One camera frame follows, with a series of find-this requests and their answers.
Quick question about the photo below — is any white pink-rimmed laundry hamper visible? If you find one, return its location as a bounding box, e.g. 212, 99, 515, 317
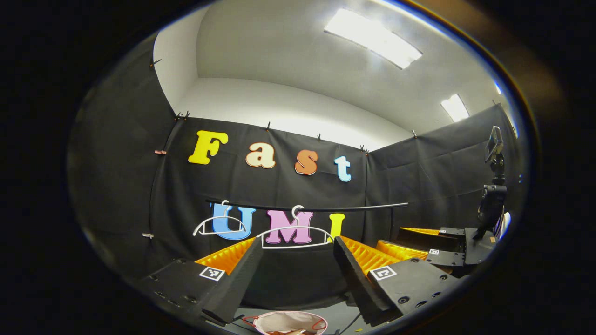
242, 311, 329, 335

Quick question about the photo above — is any black clothes rail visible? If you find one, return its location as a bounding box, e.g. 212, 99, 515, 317
205, 199, 409, 254

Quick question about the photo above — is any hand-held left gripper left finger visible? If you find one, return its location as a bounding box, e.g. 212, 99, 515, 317
140, 236, 264, 326

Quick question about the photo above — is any small ceiling light panel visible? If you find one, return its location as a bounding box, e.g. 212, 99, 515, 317
440, 94, 471, 123

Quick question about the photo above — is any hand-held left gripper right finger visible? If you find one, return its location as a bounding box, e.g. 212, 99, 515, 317
333, 236, 461, 326

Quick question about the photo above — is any white plastic hanger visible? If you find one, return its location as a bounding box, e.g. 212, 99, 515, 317
193, 200, 247, 236
256, 205, 335, 249

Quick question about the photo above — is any black backdrop cloth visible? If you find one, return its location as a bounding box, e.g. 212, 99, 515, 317
68, 37, 529, 310

